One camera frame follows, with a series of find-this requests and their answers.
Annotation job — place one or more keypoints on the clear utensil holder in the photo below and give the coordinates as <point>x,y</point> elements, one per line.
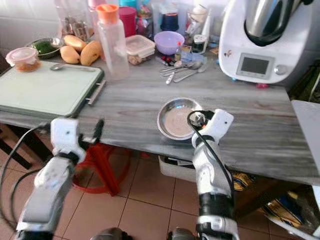
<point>197,30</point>

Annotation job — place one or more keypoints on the pale green cutting board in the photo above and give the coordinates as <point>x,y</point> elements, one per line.
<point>47,92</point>

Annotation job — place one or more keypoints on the grey right robot leg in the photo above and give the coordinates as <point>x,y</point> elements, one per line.
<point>182,234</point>

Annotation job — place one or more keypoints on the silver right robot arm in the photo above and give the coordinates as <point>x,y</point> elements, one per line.
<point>215,185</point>

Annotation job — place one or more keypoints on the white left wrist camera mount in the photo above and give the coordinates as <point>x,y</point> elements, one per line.
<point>65,133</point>

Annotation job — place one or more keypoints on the light grey panel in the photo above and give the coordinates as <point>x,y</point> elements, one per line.
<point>307,132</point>

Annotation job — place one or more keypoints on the purple plastic bowl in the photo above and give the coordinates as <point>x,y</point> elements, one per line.
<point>169,42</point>

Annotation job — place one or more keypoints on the round stainless steel bowl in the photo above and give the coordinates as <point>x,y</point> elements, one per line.
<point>175,122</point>

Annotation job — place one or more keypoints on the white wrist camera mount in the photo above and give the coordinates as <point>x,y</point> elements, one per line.
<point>220,124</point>
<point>65,133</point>

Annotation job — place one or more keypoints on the metal table knife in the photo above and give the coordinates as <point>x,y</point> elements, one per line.
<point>170,77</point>

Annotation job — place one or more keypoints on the white plastic box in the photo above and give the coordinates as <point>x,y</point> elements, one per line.
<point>175,170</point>

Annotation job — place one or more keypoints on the yellow mango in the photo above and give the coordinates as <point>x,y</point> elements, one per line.
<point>91,52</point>
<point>70,55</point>
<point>75,42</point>

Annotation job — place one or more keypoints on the white kitchen cooking machine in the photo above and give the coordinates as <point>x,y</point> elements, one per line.
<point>255,55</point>

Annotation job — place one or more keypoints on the plastic container with pink lid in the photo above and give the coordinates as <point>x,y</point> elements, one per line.
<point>22,58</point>

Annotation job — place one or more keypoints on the red plastic stool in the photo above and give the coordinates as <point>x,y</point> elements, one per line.
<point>105,170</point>

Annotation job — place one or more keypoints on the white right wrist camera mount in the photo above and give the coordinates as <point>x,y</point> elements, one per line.
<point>220,124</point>

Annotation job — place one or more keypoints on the magenta plastic cup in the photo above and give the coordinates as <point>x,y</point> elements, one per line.
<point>128,20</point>

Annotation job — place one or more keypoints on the pink lidded bottle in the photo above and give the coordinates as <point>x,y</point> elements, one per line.
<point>96,12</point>

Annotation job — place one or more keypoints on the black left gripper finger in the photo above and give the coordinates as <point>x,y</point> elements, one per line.
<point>99,127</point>

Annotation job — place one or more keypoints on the yellow patterned cloth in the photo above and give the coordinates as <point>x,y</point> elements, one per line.
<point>285,212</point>

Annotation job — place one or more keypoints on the clear bottle with orange cap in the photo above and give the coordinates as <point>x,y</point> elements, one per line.
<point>112,47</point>

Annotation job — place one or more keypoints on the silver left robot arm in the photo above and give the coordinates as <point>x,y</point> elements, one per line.
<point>47,195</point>

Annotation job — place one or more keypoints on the metal spoon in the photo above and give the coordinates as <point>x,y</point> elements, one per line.
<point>180,66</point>
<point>189,75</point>
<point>70,66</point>

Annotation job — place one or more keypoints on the clear lidded food box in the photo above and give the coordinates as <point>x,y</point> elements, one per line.
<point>140,49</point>

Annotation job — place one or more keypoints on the dark blue cup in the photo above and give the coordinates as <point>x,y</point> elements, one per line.
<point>170,22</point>

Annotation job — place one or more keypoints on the bowl of green vegetables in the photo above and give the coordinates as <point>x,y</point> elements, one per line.
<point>44,47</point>

